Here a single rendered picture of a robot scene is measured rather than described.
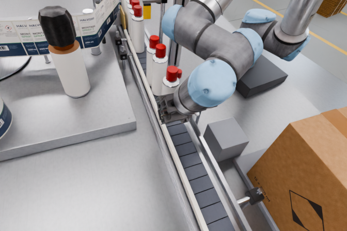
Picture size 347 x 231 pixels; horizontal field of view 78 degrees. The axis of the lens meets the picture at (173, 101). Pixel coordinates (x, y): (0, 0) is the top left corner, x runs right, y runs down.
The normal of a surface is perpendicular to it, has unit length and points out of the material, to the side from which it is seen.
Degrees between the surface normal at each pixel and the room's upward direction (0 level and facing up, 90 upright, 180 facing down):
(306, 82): 0
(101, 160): 0
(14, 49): 90
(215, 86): 30
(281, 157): 90
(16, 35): 90
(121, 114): 0
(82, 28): 90
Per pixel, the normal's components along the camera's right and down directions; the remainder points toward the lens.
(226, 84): 0.26, -0.22
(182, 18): -0.30, -0.21
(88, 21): 0.41, 0.70
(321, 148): 0.10, -0.67
